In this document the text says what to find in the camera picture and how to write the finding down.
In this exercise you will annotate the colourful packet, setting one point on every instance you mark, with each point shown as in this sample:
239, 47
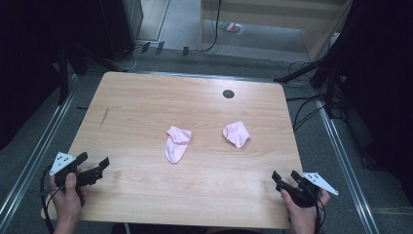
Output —
232, 27

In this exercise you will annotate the black table grommet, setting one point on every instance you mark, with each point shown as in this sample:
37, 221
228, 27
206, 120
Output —
228, 94

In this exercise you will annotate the metal floor rail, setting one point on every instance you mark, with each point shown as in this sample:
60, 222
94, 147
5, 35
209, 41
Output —
349, 169
35, 152

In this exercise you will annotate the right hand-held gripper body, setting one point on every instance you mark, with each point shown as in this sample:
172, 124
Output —
305, 196

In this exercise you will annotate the crumpled pink sock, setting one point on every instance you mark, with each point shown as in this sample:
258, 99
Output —
236, 133

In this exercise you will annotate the long pink sock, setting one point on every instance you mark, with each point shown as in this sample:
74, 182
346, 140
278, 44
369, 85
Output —
177, 146

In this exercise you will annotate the person's right hand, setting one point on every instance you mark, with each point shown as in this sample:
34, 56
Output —
303, 219

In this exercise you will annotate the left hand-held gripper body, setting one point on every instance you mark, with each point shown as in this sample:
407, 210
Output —
61, 162

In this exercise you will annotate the dark cabinet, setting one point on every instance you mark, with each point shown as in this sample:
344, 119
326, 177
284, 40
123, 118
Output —
121, 26

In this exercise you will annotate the black plug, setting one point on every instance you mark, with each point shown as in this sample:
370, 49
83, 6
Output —
159, 47
145, 47
185, 51

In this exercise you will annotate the person's left hand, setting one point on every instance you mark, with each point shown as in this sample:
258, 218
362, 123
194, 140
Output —
66, 201

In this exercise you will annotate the black stand leg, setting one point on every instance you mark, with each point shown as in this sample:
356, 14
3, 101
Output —
300, 72

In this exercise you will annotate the black metal stand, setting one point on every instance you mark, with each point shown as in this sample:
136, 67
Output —
63, 71

